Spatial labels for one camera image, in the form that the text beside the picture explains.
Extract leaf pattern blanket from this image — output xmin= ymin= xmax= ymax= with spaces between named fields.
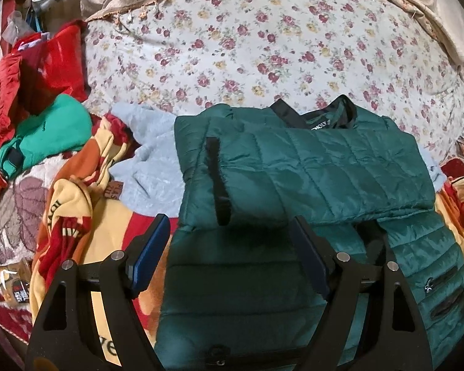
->
xmin=0 ymin=158 xmax=66 ymax=341

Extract black labelled packet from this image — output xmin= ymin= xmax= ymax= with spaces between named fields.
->
xmin=0 ymin=267 xmax=33 ymax=306

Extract red plastic bag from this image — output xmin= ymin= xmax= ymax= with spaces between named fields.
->
xmin=13 ymin=19 xmax=89 ymax=114

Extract floral quilt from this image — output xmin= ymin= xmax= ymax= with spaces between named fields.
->
xmin=79 ymin=0 xmax=464 ymax=163

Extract red jacket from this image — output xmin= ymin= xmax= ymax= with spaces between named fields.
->
xmin=0 ymin=52 xmax=28 ymax=217

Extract grey sweatshirt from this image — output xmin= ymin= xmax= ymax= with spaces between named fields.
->
xmin=110 ymin=102 xmax=447 ymax=217

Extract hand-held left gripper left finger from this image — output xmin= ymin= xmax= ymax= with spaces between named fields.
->
xmin=25 ymin=213 xmax=171 ymax=371

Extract bright green garment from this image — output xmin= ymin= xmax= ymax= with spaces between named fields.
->
xmin=0 ymin=95 xmax=93 ymax=186

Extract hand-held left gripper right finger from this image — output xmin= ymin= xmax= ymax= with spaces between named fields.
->
xmin=290 ymin=215 xmax=436 ymax=371

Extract dark green puffer jacket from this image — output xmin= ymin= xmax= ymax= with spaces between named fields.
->
xmin=155 ymin=95 xmax=464 ymax=371

